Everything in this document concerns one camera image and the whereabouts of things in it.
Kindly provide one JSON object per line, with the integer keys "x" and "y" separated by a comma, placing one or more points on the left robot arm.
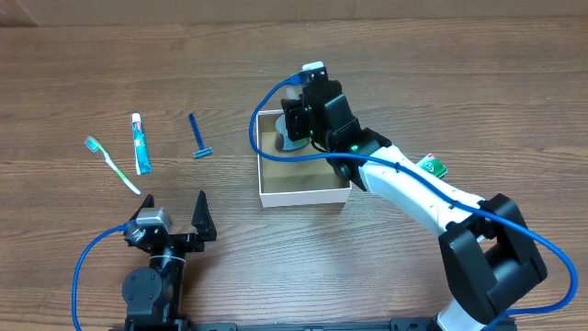
{"x": 153, "y": 293}

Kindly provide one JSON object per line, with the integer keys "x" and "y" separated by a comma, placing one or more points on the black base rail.
{"x": 394, "y": 324}

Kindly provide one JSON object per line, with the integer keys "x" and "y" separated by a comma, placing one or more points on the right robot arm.
{"x": 490, "y": 258}

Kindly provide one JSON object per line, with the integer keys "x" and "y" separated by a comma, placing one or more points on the white cardboard box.
{"x": 293, "y": 184}

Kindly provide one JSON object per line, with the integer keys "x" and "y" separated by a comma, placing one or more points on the blue disposable razor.
{"x": 202, "y": 151}

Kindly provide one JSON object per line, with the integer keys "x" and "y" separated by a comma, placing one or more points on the teal toothpaste tube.
{"x": 142, "y": 160}

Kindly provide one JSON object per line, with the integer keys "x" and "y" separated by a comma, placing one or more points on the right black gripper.
{"x": 296, "y": 121}

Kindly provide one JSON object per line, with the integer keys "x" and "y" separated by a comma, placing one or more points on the green soap bar box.
{"x": 431, "y": 164}

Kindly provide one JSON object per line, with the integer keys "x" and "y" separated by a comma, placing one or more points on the clear soap pump bottle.
{"x": 283, "y": 142}

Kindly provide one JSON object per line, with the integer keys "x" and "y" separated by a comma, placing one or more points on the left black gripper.
{"x": 182, "y": 239}

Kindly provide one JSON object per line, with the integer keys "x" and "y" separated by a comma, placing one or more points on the green white toothbrush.
{"x": 95, "y": 146}

